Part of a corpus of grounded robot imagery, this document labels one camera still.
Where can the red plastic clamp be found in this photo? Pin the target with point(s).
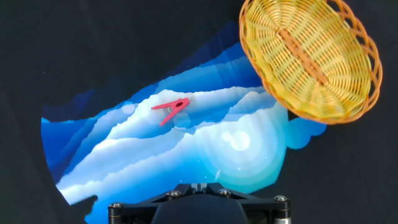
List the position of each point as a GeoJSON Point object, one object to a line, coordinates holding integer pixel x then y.
{"type": "Point", "coordinates": [174, 109]}

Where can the orange yellow woven basket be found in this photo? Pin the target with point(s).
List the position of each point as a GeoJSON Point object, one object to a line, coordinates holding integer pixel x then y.
{"type": "Point", "coordinates": [311, 62]}

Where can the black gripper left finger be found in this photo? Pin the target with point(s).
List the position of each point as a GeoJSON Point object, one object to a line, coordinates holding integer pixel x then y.
{"type": "Point", "coordinates": [136, 205]}

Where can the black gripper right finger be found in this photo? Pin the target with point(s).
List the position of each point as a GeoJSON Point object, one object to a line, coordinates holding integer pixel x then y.
{"type": "Point", "coordinates": [264, 205]}

